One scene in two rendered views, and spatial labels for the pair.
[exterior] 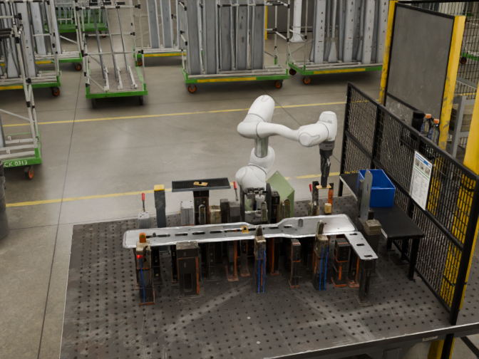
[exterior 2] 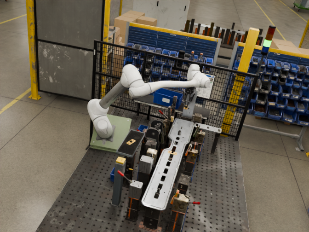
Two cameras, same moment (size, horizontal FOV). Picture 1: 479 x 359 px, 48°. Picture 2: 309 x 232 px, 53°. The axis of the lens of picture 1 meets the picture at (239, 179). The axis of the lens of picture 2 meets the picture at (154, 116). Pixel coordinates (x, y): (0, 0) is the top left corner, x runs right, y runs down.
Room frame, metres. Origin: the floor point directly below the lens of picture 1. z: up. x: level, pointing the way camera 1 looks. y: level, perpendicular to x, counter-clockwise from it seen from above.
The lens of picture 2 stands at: (2.24, 2.25, 2.65)
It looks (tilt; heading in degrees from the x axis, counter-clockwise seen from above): 29 degrees down; 289
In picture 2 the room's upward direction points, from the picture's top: 9 degrees clockwise
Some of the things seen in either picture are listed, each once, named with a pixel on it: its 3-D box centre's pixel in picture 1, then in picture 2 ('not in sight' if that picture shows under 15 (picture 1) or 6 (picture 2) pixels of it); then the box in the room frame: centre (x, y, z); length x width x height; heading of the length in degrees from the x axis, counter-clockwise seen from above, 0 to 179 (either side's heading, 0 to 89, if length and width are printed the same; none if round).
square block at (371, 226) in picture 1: (370, 248); (195, 128); (2.76, -0.78, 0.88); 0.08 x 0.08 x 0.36; 8
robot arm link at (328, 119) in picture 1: (326, 125); (194, 72); (2.84, -0.48, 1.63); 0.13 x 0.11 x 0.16; 141
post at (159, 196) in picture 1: (161, 220); (118, 183); (3.04, 0.50, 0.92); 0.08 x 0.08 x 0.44; 8
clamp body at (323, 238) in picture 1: (319, 261); (197, 146); (2.64, -0.46, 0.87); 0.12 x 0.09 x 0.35; 8
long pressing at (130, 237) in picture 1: (241, 231); (172, 154); (2.77, -0.01, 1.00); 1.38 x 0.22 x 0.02; 98
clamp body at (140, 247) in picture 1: (145, 273); (178, 214); (2.51, 0.52, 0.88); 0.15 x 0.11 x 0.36; 8
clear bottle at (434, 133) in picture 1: (433, 136); (199, 61); (2.94, -1.13, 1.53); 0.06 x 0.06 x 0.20
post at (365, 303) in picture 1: (365, 279); (215, 142); (2.50, -0.70, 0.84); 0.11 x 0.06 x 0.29; 8
